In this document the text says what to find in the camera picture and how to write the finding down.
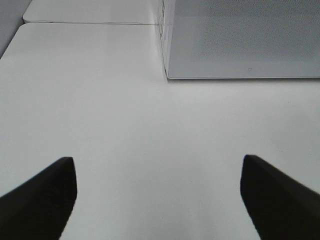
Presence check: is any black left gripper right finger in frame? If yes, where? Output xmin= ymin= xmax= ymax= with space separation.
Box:
xmin=240 ymin=155 xmax=320 ymax=240

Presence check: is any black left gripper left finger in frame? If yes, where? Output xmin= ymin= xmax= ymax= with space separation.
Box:
xmin=0 ymin=157 xmax=78 ymax=240

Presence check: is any white microwave door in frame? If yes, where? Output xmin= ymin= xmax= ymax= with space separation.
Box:
xmin=166 ymin=0 xmax=320 ymax=81

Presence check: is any white microwave oven body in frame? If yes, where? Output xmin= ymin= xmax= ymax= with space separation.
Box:
xmin=158 ymin=0 xmax=320 ymax=81

